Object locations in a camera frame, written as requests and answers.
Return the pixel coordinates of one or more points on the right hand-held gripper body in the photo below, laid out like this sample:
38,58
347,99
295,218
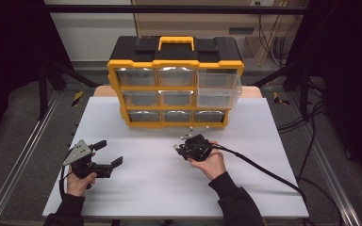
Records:
198,149

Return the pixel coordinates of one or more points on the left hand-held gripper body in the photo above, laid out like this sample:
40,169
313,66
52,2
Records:
79,153

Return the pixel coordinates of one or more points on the clear plastic drawer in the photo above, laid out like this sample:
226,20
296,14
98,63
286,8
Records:
218,91

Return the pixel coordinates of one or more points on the yellow black drawer organizer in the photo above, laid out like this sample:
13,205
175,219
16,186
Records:
176,53

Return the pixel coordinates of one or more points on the person's right hand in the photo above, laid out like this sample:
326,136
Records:
212,164

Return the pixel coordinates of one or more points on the person's left hand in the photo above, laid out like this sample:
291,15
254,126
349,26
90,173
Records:
79,185

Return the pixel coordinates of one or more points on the set of clear organizer drawers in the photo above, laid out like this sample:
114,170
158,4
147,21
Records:
176,98

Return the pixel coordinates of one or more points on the yellow black floor tape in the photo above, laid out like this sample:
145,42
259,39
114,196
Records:
279,99
77,98

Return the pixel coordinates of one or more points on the black metal stand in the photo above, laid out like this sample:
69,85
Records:
43,91
304,91

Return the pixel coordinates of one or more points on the black curtain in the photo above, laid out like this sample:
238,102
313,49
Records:
9,62
352,78

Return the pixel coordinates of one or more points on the aluminium frame rail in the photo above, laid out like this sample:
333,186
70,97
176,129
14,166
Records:
330,175
22,150

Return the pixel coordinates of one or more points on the black horizontal frame bar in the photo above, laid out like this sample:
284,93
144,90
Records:
176,9

